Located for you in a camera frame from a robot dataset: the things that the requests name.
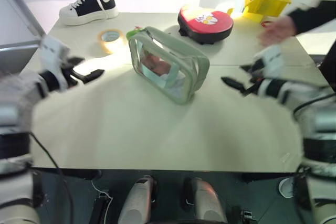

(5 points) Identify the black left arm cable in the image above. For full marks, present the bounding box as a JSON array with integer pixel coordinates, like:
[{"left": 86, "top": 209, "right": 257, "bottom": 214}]
[{"left": 28, "top": 132, "right": 76, "bottom": 224}]

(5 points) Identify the red and black punch pad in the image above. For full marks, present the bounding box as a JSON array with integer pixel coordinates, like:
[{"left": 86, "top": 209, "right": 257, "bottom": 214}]
[{"left": 177, "top": 5, "right": 235, "bottom": 46}]

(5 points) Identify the silver left robot leg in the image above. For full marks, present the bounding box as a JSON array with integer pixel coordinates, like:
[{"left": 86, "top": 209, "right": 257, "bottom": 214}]
[{"left": 117, "top": 175, "right": 159, "bottom": 224}]

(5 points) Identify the grey metal frame panel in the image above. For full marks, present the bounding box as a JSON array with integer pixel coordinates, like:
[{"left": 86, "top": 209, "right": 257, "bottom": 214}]
[{"left": 0, "top": 0, "right": 48, "bottom": 74}]

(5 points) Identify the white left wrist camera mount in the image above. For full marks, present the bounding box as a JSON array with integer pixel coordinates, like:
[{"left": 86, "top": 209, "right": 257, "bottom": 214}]
[{"left": 38, "top": 36, "right": 71, "bottom": 92}]

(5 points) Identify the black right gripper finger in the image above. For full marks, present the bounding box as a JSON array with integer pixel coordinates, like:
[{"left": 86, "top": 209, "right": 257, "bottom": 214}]
[
  {"left": 220, "top": 76, "right": 249, "bottom": 97},
  {"left": 239, "top": 63, "right": 254, "bottom": 74}
]

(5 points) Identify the white floor cable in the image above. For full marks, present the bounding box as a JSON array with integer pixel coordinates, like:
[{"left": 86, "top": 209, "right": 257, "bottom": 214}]
[{"left": 91, "top": 178, "right": 115, "bottom": 219}]

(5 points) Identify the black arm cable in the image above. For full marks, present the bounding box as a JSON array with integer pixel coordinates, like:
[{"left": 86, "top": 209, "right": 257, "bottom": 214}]
[
  {"left": 28, "top": 132, "right": 76, "bottom": 224},
  {"left": 292, "top": 93, "right": 336, "bottom": 114}
]

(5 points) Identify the beige tape roll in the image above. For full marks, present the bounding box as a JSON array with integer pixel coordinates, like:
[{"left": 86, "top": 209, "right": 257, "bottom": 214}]
[{"left": 98, "top": 28, "right": 128, "bottom": 55}]

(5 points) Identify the black and white sneaker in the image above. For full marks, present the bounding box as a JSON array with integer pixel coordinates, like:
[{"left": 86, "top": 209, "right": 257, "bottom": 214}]
[{"left": 58, "top": 0, "right": 119, "bottom": 27}]

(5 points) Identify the clear green toiletry bag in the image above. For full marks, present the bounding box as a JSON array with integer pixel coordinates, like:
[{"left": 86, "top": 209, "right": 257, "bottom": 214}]
[{"left": 125, "top": 26, "right": 211, "bottom": 105}]

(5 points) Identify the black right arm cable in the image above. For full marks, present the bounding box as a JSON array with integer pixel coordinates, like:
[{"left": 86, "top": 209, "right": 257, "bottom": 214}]
[{"left": 292, "top": 93, "right": 336, "bottom": 114}]

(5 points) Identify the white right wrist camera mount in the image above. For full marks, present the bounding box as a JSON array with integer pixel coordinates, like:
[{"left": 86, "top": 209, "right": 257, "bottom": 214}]
[{"left": 252, "top": 45, "right": 284, "bottom": 78}]

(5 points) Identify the person's bare hand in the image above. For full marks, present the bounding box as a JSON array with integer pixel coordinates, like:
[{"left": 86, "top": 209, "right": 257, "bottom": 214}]
[{"left": 258, "top": 15, "right": 299, "bottom": 48}]

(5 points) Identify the yellow plastic bin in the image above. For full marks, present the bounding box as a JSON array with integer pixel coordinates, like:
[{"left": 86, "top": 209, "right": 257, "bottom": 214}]
[{"left": 242, "top": 0, "right": 292, "bottom": 23}]

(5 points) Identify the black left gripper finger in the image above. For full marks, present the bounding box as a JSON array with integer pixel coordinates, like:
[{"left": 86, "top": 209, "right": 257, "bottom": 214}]
[
  {"left": 68, "top": 56, "right": 85, "bottom": 66},
  {"left": 73, "top": 69, "right": 106, "bottom": 85}
]

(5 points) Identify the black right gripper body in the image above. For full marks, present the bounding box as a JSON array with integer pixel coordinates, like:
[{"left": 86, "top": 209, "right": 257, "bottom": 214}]
[{"left": 246, "top": 60, "right": 266, "bottom": 95}]

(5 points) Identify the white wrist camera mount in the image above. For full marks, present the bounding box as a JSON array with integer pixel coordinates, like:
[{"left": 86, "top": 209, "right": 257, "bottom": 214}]
[
  {"left": 252, "top": 45, "right": 284, "bottom": 78},
  {"left": 38, "top": 36, "right": 71, "bottom": 92}
]

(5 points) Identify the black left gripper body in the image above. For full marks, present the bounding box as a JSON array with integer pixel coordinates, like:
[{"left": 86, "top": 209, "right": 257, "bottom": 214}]
[{"left": 60, "top": 60, "right": 81, "bottom": 89}]

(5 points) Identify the silver robot leg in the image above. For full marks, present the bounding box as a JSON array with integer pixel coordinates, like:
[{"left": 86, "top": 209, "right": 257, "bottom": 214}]
[
  {"left": 117, "top": 175, "right": 159, "bottom": 224},
  {"left": 183, "top": 177, "right": 228, "bottom": 224}
]

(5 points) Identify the silver right robot leg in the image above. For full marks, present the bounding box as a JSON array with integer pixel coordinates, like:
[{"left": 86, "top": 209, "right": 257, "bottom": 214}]
[{"left": 183, "top": 177, "right": 228, "bottom": 224}]

